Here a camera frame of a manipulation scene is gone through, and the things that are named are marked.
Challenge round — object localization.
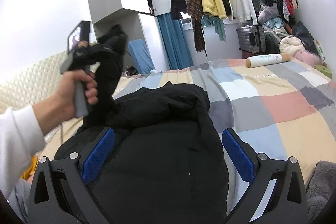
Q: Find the black puffer jacket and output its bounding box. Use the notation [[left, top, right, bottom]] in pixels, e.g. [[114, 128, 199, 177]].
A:
[[55, 25, 229, 223]]

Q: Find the green box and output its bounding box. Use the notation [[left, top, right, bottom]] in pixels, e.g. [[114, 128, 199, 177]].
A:
[[315, 65, 332, 79]]

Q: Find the teal hanging garment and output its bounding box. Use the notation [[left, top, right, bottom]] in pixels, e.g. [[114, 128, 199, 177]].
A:
[[202, 15, 227, 42]]

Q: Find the brown plaid scarf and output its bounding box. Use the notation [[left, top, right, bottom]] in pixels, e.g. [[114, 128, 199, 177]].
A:
[[186, 0, 206, 52]]

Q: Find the cream cylindrical bolster pillow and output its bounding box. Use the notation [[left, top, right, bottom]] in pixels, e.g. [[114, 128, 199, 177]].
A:
[[245, 53, 291, 68]]

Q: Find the blue curtain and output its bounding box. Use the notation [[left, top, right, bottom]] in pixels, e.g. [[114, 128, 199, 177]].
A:
[[157, 13, 194, 70]]

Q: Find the cream quilted headboard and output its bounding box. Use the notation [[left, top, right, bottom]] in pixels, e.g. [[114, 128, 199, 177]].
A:
[[0, 49, 102, 115]]

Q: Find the person's left hand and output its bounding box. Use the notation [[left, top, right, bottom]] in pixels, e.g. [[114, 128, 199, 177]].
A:
[[55, 70, 98, 122]]

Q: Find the patchwork checkered quilt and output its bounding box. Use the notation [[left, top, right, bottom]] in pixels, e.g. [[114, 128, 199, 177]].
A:
[[39, 57, 336, 219]]

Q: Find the yellow crown pillow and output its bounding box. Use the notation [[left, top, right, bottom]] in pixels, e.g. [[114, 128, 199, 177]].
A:
[[21, 155, 38, 180]]

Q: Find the grey hard suitcase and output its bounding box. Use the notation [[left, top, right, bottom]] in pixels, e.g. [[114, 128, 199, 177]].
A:
[[236, 25, 266, 54]]

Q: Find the white left sleeve forearm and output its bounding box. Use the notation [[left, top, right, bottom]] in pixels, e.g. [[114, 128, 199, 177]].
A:
[[0, 97, 68, 198]]

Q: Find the grey fluffy blanket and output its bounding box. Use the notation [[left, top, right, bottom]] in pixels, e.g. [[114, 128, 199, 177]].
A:
[[306, 161, 335, 223]]

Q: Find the light blue folded chair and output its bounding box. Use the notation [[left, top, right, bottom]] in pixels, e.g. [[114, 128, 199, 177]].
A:
[[128, 39, 155, 75]]

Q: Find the pile of clothes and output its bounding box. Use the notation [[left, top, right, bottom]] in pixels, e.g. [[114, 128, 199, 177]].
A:
[[257, 3, 322, 68]]

